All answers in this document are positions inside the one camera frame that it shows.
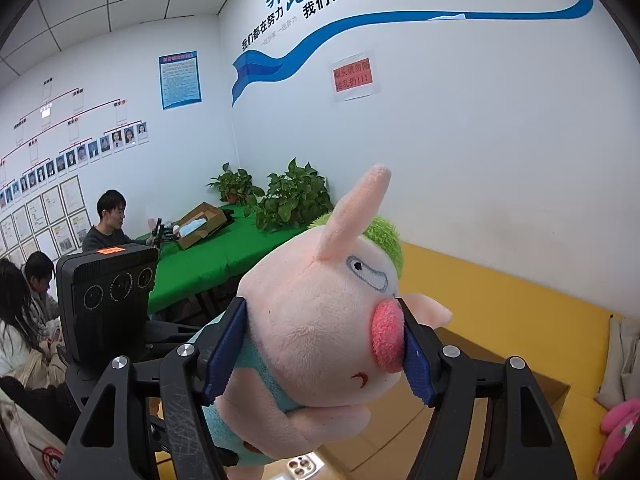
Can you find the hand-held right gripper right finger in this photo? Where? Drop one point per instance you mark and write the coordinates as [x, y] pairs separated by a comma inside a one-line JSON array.
[[416, 365]]

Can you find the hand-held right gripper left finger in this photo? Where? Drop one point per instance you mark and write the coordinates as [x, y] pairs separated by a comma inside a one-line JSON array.
[[227, 355]]

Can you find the pink pig plush toy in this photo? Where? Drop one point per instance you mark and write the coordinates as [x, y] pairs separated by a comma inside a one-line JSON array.
[[310, 320]]

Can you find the clear phone case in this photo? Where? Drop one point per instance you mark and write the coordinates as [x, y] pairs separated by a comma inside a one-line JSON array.
[[300, 467]]

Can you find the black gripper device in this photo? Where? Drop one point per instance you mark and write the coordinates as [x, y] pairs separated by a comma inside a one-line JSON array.
[[158, 235]]

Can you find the green cloth table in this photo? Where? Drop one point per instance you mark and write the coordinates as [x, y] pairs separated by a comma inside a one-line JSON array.
[[225, 255]]

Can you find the group of framed certificates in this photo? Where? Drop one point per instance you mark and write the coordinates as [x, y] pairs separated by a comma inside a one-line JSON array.
[[70, 195]]

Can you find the small cardboard box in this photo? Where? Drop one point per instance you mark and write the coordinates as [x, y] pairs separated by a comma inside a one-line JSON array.
[[200, 241]]

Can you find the light blue cloth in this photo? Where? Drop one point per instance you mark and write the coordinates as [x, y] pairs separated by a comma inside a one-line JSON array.
[[195, 227]]

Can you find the row of portrait photos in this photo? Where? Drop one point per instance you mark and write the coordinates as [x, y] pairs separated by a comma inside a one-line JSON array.
[[102, 144]]

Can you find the small potted plant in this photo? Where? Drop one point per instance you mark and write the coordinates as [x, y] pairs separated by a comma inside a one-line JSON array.
[[232, 182]]

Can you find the large potted plant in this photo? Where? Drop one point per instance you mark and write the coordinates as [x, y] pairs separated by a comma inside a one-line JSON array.
[[292, 200]]

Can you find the white tote bag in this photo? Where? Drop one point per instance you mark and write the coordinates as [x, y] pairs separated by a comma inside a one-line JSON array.
[[25, 440]]

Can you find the white cloth bag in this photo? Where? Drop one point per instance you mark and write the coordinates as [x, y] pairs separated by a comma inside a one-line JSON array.
[[620, 360]]

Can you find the red paper notice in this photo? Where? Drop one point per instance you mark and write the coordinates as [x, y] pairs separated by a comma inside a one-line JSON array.
[[354, 77]]

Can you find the blue wall poster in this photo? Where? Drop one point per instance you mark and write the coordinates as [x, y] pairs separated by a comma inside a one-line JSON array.
[[181, 80]]

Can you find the blue ribbon wall decal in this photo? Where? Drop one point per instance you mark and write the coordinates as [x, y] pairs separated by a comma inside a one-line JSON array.
[[260, 67]]

